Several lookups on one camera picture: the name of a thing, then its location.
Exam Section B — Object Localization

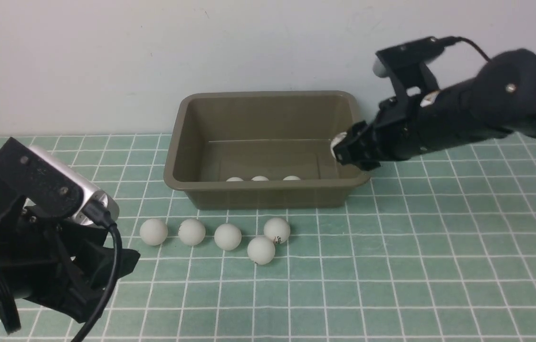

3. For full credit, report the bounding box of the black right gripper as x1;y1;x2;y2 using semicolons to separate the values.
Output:
333;79;492;171

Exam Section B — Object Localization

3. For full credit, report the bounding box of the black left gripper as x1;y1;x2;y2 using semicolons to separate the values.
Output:
0;192;141;324

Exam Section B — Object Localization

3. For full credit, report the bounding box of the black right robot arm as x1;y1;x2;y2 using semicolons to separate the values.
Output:
330;36;536;171

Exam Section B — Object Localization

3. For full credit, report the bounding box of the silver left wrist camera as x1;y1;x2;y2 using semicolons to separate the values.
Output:
0;138;120;227

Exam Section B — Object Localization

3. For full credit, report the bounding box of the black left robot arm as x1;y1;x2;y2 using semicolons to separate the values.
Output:
0;197;141;342

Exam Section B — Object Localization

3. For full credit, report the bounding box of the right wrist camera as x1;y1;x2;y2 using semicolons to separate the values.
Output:
373;37;445;101

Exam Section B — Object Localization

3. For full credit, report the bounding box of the olive green plastic bin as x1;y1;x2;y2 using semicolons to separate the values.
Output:
163;90;370;210

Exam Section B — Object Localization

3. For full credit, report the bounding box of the green checkered tablecloth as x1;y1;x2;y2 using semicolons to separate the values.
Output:
19;133;536;342

